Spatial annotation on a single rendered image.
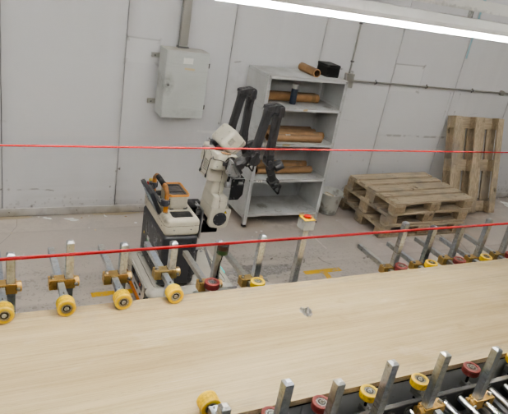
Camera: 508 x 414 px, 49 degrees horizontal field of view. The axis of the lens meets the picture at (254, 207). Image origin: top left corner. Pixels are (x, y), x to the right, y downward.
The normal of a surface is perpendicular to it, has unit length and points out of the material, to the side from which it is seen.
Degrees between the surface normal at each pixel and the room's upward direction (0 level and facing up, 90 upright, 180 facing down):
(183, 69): 90
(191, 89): 90
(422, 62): 90
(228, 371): 0
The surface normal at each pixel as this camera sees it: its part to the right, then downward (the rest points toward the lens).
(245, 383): 0.17, -0.90
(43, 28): 0.43, 0.43
